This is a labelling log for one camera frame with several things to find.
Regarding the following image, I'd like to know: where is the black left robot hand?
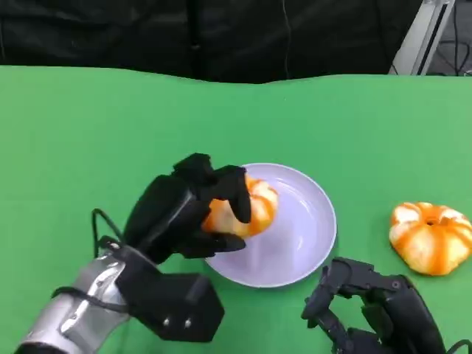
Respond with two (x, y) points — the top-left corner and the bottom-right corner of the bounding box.
(123, 152), (252, 265)

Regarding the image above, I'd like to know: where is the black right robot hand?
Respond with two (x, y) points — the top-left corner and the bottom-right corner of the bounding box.
(301, 257), (449, 354)

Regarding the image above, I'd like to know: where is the orange white toy bread roll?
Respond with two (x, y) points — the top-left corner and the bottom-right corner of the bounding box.
(201, 175), (280, 239)
(389, 201), (472, 277)

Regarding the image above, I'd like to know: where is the green table cloth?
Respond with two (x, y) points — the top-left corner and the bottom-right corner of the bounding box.
(0, 65), (472, 354)

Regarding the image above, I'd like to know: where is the lilac plate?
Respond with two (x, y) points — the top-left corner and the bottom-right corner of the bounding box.
(204, 162), (337, 288)

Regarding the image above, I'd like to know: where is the black curtain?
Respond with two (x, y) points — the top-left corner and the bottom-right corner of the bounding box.
(0, 0), (423, 84)

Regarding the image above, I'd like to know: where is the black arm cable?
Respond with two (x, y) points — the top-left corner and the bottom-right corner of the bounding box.
(51, 285), (130, 314)
(90, 208), (125, 259)

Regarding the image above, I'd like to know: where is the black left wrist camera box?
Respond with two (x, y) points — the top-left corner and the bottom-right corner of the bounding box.
(116, 245), (226, 344)

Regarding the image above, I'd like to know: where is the thin black hanging cable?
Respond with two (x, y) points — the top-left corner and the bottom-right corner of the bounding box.
(280, 0), (293, 80)

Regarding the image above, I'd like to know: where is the aluminium frame post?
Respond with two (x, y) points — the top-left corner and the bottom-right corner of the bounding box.
(389, 0), (457, 76)

